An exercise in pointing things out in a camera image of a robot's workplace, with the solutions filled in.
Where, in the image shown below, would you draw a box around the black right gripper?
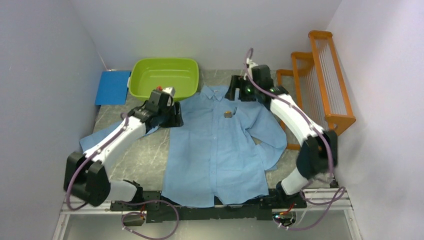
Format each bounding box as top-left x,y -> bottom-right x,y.
225,75 -> 260,103

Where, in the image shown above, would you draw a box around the light blue button shirt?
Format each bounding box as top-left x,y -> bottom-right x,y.
79,85 -> 288,209

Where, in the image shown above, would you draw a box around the green plastic basin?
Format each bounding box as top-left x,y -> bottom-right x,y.
127,57 -> 200,102

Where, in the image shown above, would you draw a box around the orange wooden rack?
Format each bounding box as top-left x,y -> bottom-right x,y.
276,30 -> 356,136

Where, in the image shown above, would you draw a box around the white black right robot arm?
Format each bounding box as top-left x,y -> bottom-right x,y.
225,63 -> 338,208

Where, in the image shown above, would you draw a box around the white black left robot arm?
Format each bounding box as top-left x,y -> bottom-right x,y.
63,87 -> 184,211

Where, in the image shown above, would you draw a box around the blue flat board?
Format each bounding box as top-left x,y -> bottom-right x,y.
94,70 -> 131,106

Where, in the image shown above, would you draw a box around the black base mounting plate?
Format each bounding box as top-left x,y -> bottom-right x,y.
109,188 -> 307,223

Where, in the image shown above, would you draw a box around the aluminium frame rails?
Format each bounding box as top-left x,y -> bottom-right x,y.
53,183 -> 361,240

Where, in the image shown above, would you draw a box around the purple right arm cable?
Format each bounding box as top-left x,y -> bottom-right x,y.
244,47 -> 346,232

